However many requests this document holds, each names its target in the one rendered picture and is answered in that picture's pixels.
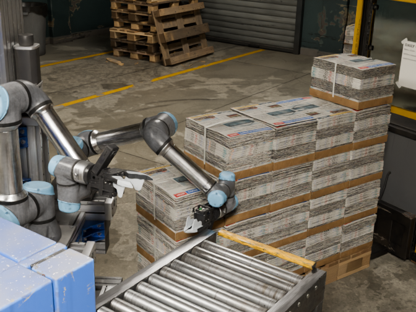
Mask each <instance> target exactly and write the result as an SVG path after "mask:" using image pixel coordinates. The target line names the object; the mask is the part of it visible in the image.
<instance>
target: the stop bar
mask: <svg viewBox="0 0 416 312"><path fill-rule="evenodd" d="M218 236H222V237H224V238H227V239H229V240H232V241H235V242H237V243H241V244H243V245H246V246H249V247H252V248H254V249H258V250H260V251H263V252H265V253H268V254H271V255H273V256H277V257H279V258H282V259H285V260H287V261H290V262H293V263H295V264H299V265H301V266H304V267H307V268H309V269H314V268H315V267H316V262H313V261H310V260H308V259H305V258H301V257H299V256H296V255H294V254H291V253H288V252H285V251H282V250H280V249H277V248H273V247H271V246H268V245H265V244H262V243H260V242H257V241H254V240H251V239H249V238H245V237H243V236H240V235H237V234H234V233H232V232H228V231H226V230H223V229H221V230H219V231H218Z"/></svg>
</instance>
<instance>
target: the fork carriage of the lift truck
mask: <svg viewBox="0 0 416 312"><path fill-rule="evenodd" d="M378 199H379V198H378ZM377 206H378V210H377V213H375V214H376V215H377V217H376V222H375V223H374V233H373V239H372V240H373V243H374V242H378V243H380V244H382V245H383V246H385V247H387V249H388V251H389V252H390V253H392V254H395V255H396V256H399V257H400V258H402V259H404V260H405V259H407V258H410V252H411V247H412V240H413V236H414V229H415V222H416V215H414V214H411V213H410V212H407V211H406V210H403V209H401V208H399V207H396V206H394V205H392V204H390V203H388V202H386V201H383V200H381V199H379V200H378V204H377Z"/></svg>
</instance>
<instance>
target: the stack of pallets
mask: <svg viewBox="0 0 416 312"><path fill-rule="evenodd" d="M181 1H184V0H110V2H111V7H110V9H111V18H113V21H114V27H113V28H110V41H111V46H110V47H113V56H116V57H120V56H124V55H127V54H130V59H135V60H139V59H144V58H148V57H150V61H149V62H150V63H157V62H160V61H162V58H160V54H161V53H160V48H159V47H160V44H159V43H158V40H157V36H156V34H157V31H155V22H154V21H153V18H152V14H151V11H156V10H157V9H164V8H168V7H175V6H182V5H186V4H181ZM121 3H123V4H127V5H123V6H122V5H121ZM194 3H198V0H189V4H194ZM123 13H127V14H125V15H123ZM170 20H176V18H175V17H173V18H169V19H163V20H162V22H166V21H170ZM124 22H125V23H130V24H124ZM194 25H197V24H196V22H194V23H190V24H185V25H184V27H190V26H194ZM177 29H178V26H176V27H171V28H166V29H163V30H164V32H168V31H172V30H177ZM121 33H122V34H121ZM179 41H181V40H174V41H169V42H167V44H168V45H169V44H172V43H176V42H179ZM121 42H122V43H121ZM124 51H125V52H124Z"/></svg>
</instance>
